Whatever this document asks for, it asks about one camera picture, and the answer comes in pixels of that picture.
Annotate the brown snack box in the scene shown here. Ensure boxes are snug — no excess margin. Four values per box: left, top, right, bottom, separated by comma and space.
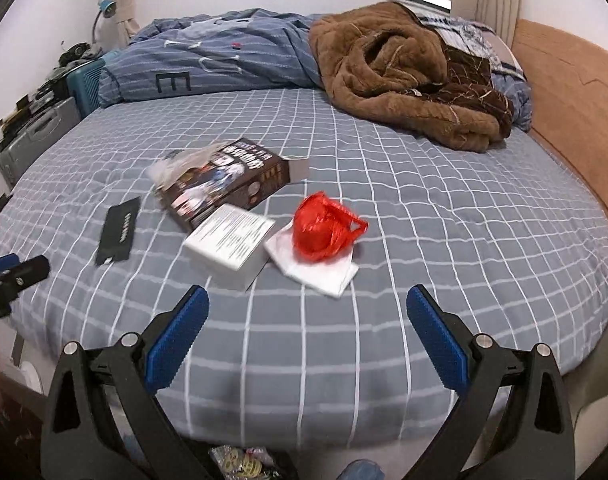
156, 137, 311, 233

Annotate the black packet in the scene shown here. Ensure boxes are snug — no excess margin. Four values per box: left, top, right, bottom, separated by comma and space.
95, 196, 142, 266

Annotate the white cardboard box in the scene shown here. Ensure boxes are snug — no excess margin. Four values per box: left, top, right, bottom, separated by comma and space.
183, 203, 277, 293

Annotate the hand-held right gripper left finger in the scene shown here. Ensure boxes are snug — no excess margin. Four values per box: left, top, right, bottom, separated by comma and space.
40, 284, 211, 480

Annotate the teal plastic crate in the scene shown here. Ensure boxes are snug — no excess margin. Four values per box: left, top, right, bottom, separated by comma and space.
66, 57, 107, 118

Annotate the wooden headboard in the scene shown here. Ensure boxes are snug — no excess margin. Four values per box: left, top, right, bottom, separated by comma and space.
511, 19, 608, 241

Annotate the bed with grey checked sheet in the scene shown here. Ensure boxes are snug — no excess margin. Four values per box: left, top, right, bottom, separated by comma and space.
0, 87, 608, 453

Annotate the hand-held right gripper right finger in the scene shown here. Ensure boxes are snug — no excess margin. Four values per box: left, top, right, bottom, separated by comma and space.
406, 284, 577, 480

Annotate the white paper tissue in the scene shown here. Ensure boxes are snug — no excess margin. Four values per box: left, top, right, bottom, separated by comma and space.
264, 220, 359, 298

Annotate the clear plastic bag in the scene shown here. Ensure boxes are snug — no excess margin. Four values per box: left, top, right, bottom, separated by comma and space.
148, 144, 235, 188

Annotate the blue desk lamp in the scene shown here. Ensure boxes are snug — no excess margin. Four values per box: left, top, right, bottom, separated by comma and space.
91, 0, 117, 43

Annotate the patterned pillow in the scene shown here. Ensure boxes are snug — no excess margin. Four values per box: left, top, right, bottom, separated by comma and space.
414, 10, 534, 133

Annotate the white round object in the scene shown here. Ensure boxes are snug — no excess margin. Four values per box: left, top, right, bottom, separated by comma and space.
11, 360, 47, 396

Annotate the blue slipper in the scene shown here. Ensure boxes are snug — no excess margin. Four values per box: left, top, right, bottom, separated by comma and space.
341, 460, 387, 480

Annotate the grey suitcase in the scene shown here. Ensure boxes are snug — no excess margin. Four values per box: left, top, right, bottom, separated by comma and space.
0, 97, 82, 188

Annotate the red plastic bag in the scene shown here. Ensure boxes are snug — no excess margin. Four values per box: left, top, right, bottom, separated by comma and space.
292, 191, 369, 262

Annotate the dark brown furniture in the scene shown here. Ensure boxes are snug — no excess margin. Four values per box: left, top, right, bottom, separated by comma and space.
0, 390, 50, 480

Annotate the brown fleece blanket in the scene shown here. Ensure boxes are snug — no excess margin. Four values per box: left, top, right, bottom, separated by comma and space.
309, 1, 514, 153

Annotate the blue striped duvet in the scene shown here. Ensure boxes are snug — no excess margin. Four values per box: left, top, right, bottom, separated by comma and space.
99, 7, 335, 108

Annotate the stack of dark boxes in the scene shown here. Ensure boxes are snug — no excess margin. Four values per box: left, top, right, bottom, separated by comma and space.
0, 77, 70, 133

